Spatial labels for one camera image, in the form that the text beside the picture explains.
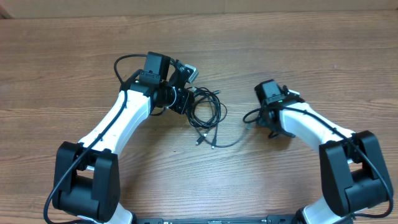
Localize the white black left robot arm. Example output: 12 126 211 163
45 86 193 223

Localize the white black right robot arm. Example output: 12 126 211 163
254 91 394 223

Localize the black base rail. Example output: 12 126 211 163
131 215 302 224

